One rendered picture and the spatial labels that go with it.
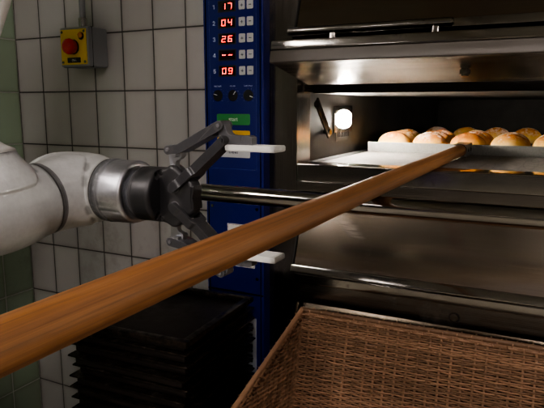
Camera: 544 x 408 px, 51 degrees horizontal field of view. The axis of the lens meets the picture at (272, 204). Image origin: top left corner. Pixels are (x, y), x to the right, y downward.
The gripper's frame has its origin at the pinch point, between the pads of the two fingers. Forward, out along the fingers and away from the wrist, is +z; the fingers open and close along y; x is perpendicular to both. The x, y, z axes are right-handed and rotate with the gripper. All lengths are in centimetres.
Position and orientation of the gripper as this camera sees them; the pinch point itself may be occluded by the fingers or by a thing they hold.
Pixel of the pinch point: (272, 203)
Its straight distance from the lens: 70.8
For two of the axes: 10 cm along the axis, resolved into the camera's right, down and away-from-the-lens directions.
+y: 0.0, 9.9, 1.7
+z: 8.9, 0.8, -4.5
